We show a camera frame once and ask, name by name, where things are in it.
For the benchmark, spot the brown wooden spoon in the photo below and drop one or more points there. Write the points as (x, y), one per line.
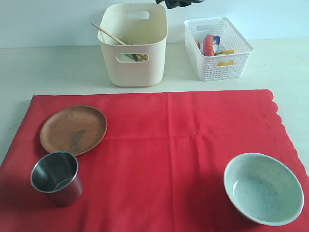
(135, 57)

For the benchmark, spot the red sausage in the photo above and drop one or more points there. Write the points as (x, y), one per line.
(208, 49)

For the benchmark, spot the pale green bowl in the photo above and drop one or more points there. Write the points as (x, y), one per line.
(263, 189)

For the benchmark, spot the white woven plastic basket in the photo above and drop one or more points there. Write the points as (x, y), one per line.
(231, 39)

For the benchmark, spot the orange cheese wedge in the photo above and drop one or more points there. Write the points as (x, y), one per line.
(226, 52)

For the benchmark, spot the cream plastic bin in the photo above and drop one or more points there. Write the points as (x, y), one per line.
(143, 27)

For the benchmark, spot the stainless steel cup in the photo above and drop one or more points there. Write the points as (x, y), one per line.
(57, 176)

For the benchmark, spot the yellow lemon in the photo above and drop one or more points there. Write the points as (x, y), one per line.
(226, 63)

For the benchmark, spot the brown wooden plate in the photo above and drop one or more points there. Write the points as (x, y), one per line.
(76, 129)

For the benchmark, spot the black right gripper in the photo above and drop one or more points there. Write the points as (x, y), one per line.
(171, 4)

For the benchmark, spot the blue white milk carton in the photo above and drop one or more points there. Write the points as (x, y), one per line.
(216, 43)

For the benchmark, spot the red table cloth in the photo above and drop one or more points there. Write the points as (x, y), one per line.
(159, 167)

